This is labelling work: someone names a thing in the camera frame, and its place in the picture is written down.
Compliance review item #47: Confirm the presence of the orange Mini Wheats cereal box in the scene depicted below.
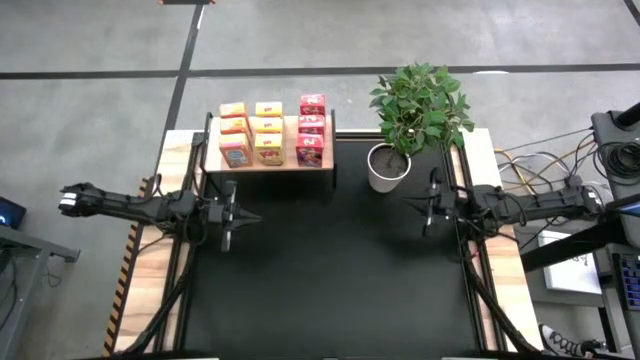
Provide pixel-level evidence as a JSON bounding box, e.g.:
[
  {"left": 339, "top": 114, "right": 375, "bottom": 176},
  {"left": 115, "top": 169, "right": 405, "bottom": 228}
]
[
  {"left": 218, "top": 101, "right": 249, "bottom": 120},
  {"left": 219, "top": 117, "right": 250, "bottom": 135},
  {"left": 218, "top": 132, "right": 254, "bottom": 169}
]

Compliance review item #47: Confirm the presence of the green leafy plant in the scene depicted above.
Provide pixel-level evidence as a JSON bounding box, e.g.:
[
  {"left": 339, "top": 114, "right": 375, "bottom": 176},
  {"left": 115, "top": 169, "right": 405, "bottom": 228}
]
[{"left": 368, "top": 61, "right": 476, "bottom": 157}]

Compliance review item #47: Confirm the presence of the wooden shelf with black frame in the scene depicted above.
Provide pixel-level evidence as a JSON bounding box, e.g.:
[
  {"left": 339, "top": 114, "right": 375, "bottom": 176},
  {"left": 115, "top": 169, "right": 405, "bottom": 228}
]
[{"left": 192, "top": 108, "right": 337, "bottom": 191}]

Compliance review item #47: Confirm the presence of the red Froot Loops cereal box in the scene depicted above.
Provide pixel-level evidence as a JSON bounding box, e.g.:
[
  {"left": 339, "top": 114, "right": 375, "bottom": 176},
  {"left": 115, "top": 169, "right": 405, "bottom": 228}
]
[
  {"left": 295, "top": 132, "right": 325, "bottom": 168},
  {"left": 299, "top": 93, "right": 327, "bottom": 116},
  {"left": 297, "top": 114, "right": 326, "bottom": 135}
]

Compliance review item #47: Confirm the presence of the yellow Pops cereal box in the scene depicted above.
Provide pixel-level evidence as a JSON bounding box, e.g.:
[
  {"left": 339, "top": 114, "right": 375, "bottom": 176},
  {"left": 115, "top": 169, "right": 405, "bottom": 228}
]
[
  {"left": 254, "top": 101, "right": 284, "bottom": 119},
  {"left": 252, "top": 117, "right": 285, "bottom": 135},
  {"left": 253, "top": 132, "right": 287, "bottom": 167}
]

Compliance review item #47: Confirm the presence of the white board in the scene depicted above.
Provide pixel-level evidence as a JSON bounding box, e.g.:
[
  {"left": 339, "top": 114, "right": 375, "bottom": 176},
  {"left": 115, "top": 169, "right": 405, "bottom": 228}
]
[{"left": 537, "top": 229, "right": 604, "bottom": 296}]

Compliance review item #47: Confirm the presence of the grey desk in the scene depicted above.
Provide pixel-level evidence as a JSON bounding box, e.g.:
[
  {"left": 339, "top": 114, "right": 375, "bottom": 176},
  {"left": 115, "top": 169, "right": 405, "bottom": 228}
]
[{"left": 0, "top": 224, "right": 81, "bottom": 346}]

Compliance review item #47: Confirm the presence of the black table mat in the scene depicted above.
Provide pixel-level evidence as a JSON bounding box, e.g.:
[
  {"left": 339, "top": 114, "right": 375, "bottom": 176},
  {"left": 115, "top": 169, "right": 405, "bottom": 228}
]
[{"left": 182, "top": 132, "right": 479, "bottom": 354}]

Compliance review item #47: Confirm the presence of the black aluminium frame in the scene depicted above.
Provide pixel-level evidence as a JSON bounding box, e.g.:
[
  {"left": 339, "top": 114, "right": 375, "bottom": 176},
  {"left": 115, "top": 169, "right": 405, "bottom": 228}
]
[
  {"left": 444, "top": 144, "right": 542, "bottom": 355},
  {"left": 119, "top": 134, "right": 214, "bottom": 355}
]

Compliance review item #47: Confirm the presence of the yellow black hazard tape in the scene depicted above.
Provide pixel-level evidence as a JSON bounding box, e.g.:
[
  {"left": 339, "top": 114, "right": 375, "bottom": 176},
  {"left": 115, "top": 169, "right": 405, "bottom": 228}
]
[{"left": 102, "top": 174, "right": 151, "bottom": 357}]

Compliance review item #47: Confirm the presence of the blue-lit black device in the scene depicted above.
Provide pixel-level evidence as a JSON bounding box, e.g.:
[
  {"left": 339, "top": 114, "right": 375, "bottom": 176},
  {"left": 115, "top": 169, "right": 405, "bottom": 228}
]
[{"left": 0, "top": 196, "right": 27, "bottom": 230}]

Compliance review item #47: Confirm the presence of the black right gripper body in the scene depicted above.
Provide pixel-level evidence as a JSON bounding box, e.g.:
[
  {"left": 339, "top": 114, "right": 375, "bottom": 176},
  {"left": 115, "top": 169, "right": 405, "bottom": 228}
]
[{"left": 423, "top": 168, "right": 470, "bottom": 237}]

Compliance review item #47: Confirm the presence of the black desk beam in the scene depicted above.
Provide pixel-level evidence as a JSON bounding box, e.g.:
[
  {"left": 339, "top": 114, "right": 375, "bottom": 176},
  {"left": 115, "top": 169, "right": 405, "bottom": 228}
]
[{"left": 519, "top": 209, "right": 640, "bottom": 274}]

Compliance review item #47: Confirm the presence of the grey equipment cart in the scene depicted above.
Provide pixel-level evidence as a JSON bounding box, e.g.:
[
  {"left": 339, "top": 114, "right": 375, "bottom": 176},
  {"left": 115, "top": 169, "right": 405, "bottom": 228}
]
[{"left": 589, "top": 102, "right": 640, "bottom": 201}]

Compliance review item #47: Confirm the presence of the coiled black cable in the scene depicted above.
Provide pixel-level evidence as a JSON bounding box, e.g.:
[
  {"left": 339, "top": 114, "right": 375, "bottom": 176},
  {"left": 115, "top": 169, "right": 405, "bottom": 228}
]
[{"left": 597, "top": 142, "right": 640, "bottom": 179}]

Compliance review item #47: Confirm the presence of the black keyboard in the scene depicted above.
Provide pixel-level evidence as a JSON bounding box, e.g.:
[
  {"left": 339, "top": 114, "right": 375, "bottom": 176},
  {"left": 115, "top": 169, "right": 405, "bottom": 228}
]
[{"left": 612, "top": 252, "right": 640, "bottom": 311}]

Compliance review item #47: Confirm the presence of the person's shoe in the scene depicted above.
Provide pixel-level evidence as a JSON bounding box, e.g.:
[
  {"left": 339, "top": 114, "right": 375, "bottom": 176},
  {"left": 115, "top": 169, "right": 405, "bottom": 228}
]
[{"left": 538, "top": 322, "right": 601, "bottom": 359}]

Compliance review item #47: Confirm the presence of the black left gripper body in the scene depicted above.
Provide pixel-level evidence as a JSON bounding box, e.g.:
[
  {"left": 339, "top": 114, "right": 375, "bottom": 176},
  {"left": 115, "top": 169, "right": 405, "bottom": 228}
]
[{"left": 207, "top": 180, "right": 239, "bottom": 253}]

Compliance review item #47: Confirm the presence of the yellow floor cable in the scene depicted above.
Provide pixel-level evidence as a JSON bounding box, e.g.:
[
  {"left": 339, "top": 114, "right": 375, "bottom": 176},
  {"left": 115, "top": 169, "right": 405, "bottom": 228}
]
[{"left": 494, "top": 144, "right": 596, "bottom": 194}]

